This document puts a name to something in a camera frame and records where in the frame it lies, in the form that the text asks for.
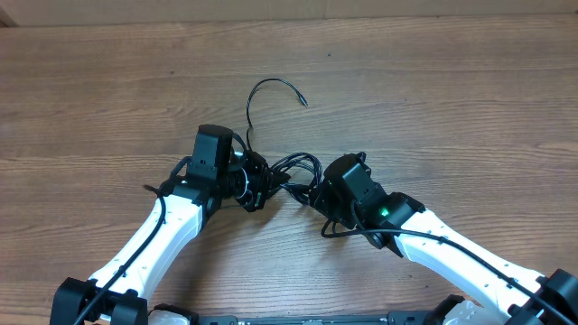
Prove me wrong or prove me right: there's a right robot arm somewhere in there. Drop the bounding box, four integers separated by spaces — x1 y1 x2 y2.
309 153 577 324

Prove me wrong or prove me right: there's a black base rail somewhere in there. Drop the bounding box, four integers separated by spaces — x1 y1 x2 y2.
148 295 471 325

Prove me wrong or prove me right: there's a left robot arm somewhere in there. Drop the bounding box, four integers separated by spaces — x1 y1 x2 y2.
50 125 290 325

